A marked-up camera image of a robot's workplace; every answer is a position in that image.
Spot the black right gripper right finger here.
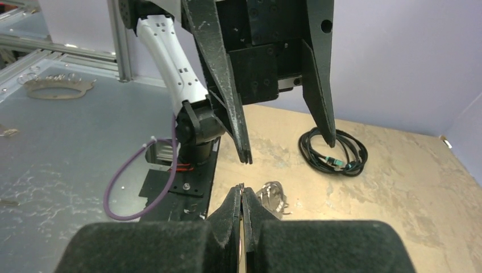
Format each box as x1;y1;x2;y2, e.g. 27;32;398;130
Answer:
242;188;415;272

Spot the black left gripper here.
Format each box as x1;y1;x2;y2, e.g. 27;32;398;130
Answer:
181;0;336;164

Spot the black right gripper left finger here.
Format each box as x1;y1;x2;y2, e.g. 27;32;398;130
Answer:
55;185;241;272

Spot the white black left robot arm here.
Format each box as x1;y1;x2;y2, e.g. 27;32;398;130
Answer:
118;1;336;164

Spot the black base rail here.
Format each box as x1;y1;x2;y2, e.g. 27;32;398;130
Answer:
139;138;221;222

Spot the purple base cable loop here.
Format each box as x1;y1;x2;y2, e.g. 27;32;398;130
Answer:
103;136;178;222

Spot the coiled black cable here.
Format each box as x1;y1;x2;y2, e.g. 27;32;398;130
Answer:
298;127;369;178

